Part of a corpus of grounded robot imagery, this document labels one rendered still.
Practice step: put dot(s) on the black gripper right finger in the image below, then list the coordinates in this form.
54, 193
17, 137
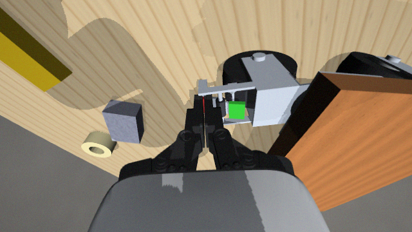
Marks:
228, 153

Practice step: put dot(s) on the cream ring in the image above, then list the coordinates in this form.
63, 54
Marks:
101, 140

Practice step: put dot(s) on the yellow flat bar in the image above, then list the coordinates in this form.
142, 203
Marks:
24, 54

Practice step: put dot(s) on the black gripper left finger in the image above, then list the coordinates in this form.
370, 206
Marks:
182, 155

